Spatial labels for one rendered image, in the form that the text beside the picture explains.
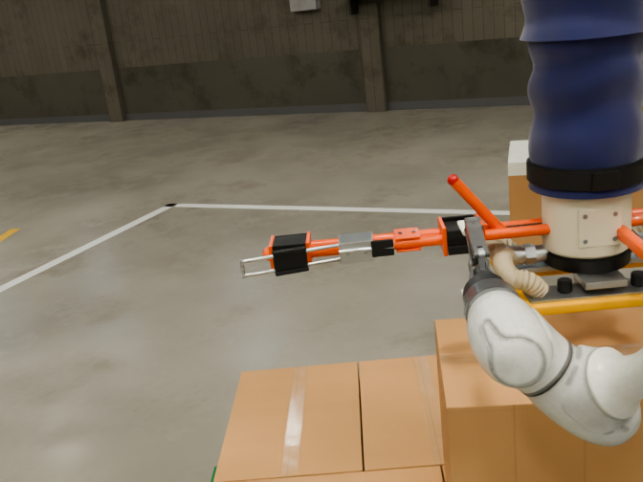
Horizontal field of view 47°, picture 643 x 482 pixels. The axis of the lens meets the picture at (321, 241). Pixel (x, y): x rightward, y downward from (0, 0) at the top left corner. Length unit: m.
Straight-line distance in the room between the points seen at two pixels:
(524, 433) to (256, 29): 10.59
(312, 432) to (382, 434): 0.20
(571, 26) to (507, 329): 0.60
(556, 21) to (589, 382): 0.64
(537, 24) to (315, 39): 9.97
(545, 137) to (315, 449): 1.10
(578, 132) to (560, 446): 0.60
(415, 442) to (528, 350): 1.11
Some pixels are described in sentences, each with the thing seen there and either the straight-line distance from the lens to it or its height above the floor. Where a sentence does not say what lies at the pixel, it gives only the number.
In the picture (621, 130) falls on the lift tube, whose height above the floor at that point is 1.43.
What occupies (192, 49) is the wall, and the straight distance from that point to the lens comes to 12.45.
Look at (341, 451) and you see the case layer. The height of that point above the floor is 0.54.
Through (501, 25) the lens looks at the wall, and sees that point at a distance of 10.45.
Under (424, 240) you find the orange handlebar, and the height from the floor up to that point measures 1.23.
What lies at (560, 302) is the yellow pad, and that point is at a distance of 1.48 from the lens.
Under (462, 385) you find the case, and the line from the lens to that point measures 1.55.
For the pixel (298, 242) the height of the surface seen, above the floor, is 1.25.
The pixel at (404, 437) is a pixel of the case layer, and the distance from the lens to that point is 2.12.
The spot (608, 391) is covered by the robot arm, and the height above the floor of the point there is 1.17.
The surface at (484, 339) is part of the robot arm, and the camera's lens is 1.04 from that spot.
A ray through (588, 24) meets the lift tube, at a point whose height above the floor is 1.62.
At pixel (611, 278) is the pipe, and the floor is 1.15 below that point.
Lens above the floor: 1.72
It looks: 18 degrees down
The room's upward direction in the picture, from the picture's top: 7 degrees counter-clockwise
